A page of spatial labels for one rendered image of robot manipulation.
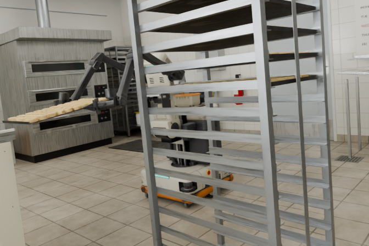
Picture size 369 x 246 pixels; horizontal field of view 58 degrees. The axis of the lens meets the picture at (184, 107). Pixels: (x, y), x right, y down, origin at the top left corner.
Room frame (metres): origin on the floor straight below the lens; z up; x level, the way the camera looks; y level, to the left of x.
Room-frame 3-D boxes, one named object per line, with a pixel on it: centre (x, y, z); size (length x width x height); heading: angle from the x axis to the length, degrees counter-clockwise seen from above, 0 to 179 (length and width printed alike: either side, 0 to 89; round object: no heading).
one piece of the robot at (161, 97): (2.86, 0.24, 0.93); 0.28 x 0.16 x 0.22; 48
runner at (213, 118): (1.55, -0.33, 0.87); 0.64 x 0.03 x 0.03; 45
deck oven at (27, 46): (5.71, 2.11, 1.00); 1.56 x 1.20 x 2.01; 137
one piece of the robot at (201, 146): (3.15, -0.02, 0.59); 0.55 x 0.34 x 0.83; 48
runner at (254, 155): (1.55, -0.33, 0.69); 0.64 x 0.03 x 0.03; 45
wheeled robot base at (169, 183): (3.08, 0.04, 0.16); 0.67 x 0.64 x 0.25; 138
